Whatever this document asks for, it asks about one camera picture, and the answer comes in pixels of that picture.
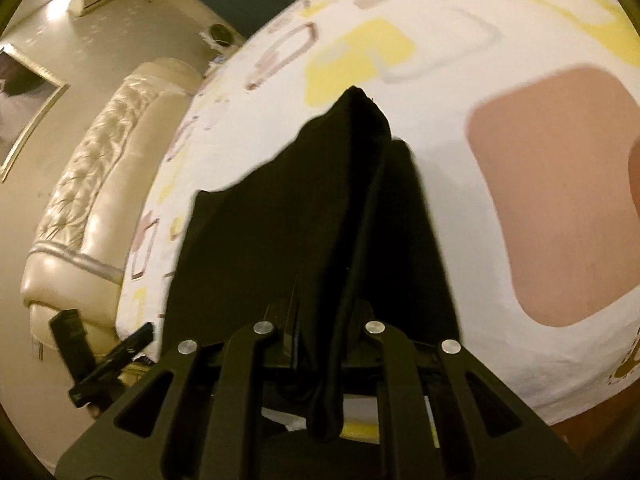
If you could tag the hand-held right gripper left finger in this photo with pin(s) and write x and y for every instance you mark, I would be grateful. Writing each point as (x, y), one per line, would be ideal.
(240, 390)

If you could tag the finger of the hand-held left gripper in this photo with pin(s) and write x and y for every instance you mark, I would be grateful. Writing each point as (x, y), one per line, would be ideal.
(67, 330)
(112, 362)

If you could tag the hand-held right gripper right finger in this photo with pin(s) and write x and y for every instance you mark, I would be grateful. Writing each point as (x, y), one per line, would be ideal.
(400, 390)

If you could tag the black pants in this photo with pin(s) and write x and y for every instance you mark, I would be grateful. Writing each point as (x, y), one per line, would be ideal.
(300, 210)

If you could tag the cream tufted headboard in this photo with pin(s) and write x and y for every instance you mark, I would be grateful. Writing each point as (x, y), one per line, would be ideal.
(105, 185)

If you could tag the printed bed sheet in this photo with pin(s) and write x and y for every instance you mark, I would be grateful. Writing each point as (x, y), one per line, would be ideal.
(450, 125)

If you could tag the small white fan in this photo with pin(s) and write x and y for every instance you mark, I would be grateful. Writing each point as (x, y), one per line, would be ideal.
(220, 33)

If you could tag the framed wall picture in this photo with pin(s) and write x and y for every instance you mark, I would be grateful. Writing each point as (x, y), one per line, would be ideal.
(25, 95)

